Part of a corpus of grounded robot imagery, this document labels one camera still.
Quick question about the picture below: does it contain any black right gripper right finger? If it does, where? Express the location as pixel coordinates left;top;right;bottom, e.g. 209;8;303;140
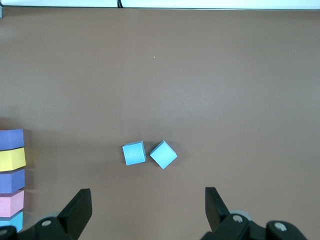
201;186;307;240

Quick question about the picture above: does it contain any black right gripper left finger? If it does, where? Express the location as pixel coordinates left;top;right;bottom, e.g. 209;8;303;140
0;188;93;240

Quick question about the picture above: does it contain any blue foam block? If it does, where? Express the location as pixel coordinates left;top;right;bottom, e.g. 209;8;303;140
121;139;147;166
0;211;24;233
149;139;179;170

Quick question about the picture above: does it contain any pink foam block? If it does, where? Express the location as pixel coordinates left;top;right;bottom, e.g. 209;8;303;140
0;189;25;218

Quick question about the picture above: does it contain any purple foam block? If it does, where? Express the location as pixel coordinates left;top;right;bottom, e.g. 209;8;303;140
0;128;26;152
0;168;26;195

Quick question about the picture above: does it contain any yellow foam block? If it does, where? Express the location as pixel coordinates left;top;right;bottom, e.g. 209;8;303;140
0;147;27;172

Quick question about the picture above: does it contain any brown table mat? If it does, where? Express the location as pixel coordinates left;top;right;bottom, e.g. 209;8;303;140
0;6;320;240

